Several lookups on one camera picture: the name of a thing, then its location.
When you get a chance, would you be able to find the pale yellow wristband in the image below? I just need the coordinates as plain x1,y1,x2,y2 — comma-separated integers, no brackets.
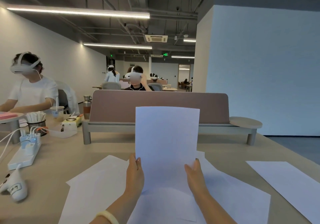
96,210,120,224

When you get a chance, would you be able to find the beige desk shelf stand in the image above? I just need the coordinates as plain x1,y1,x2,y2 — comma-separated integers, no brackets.
82,116,263,146

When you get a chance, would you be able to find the pink desk divider panel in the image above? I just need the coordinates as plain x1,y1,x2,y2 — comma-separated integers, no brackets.
89,90,230,124

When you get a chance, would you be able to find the ceiling air conditioner vent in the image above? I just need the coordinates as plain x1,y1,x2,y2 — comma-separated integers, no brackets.
145,34,168,43

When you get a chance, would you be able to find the white and yellow box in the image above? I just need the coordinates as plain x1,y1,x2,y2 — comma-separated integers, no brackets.
61,116,83,132

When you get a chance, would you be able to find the plastic drink cup with straw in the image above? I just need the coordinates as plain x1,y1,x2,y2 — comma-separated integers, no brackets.
50,97,66,120

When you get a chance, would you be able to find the white paper sheet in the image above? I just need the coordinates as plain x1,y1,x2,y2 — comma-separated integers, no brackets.
245,161,320,224
58,155,137,224
126,151,271,224
135,106,201,195

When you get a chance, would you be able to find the white jacket on chair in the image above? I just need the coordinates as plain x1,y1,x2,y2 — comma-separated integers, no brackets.
54,80,80,115

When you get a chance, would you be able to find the pink notepad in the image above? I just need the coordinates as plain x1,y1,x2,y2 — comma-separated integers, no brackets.
0,111,18,120

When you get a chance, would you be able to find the person's right hand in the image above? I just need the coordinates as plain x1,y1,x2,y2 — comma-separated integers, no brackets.
184,158,210,199

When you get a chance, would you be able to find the white charging cable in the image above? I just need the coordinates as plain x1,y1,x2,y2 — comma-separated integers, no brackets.
0,127,25,162

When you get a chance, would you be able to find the grey office chair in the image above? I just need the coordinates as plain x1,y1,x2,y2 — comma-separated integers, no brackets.
101,82,122,91
147,82,163,92

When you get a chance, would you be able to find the white headset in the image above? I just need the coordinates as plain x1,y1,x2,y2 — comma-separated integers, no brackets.
124,67,143,83
10,52,41,75

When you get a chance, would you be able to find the person's left hand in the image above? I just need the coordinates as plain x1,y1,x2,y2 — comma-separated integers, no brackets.
125,153,145,195

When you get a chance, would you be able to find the white labelled handheld device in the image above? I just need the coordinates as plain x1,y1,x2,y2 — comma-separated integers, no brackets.
0,163,28,202

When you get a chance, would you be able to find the long ceiling light strip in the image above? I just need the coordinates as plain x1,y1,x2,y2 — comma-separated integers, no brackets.
7,5,151,19
83,43,153,50

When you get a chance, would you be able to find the white plug-in charger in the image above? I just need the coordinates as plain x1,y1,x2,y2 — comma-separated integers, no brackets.
29,126,42,144
20,131,34,149

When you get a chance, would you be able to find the steel and brown bottle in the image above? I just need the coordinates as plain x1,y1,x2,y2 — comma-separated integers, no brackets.
83,95,93,120

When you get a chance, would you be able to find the person's right forearm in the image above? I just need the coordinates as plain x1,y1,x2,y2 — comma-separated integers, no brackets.
193,194,238,224

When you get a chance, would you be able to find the round beige side stand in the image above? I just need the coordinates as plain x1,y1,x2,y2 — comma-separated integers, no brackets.
0,112,26,145

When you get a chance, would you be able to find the black cup of white sticks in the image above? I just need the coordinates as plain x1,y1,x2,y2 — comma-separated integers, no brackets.
26,112,48,137

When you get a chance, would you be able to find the white power strip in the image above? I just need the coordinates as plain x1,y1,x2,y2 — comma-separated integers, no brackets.
7,141,42,171

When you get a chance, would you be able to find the person's left forearm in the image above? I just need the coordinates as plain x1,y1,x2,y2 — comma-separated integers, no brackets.
89,193,142,224

